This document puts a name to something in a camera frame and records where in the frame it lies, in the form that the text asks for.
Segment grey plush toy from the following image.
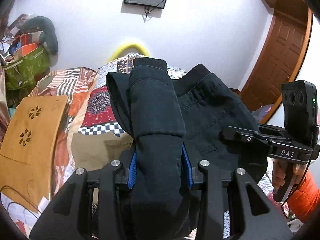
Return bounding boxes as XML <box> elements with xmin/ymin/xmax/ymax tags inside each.
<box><xmin>20</xmin><ymin>16</ymin><xmax>59</xmax><ymax>55</ymax></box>

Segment patchwork patterned bedspread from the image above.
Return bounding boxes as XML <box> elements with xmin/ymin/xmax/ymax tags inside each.
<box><xmin>0</xmin><ymin>52</ymin><xmax>296</xmax><ymax>240</ymax></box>

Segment wooden lap desk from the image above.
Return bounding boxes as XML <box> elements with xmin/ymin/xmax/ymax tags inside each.
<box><xmin>1</xmin><ymin>96</ymin><xmax>68</xmax><ymax>212</ymax></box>

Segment black cable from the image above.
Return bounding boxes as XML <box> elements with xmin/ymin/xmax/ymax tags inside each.
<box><xmin>0</xmin><ymin>184</ymin><xmax>43</xmax><ymax>218</ymax></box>

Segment right hand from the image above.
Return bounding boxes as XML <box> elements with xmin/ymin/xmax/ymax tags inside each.
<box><xmin>272</xmin><ymin>159</ymin><xmax>308</xmax><ymax>190</ymax></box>

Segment yellow curved headboard tube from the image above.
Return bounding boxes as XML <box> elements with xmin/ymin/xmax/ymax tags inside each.
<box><xmin>107</xmin><ymin>43</ymin><xmax>150</xmax><ymax>63</ymax></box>

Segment wooden door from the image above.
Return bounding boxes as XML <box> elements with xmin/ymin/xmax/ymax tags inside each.
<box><xmin>240</xmin><ymin>8</ymin><xmax>312</xmax><ymax>122</ymax></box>

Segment orange right sleeve forearm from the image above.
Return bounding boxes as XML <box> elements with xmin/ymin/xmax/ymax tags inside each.
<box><xmin>288</xmin><ymin>171</ymin><xmax>319</xmax><ymax>223</ymax></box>

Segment black pants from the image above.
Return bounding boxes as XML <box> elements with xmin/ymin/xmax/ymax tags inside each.
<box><xmin>106</xmin><ymin>57</ymin><xmax>267</xmax><ymax>239</ymax></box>

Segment khaki folded pants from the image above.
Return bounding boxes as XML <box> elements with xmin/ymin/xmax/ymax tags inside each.
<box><xmin>71</xmin><ymin>132</ymin><xmax>133</xmax><ymax>171</ymax></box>

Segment black camera box right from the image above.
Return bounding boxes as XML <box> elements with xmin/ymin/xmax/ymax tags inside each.
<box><xmin>281</xmin><ymin>80</ymin><xmax>318</xmax><ymax>147</ymax></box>

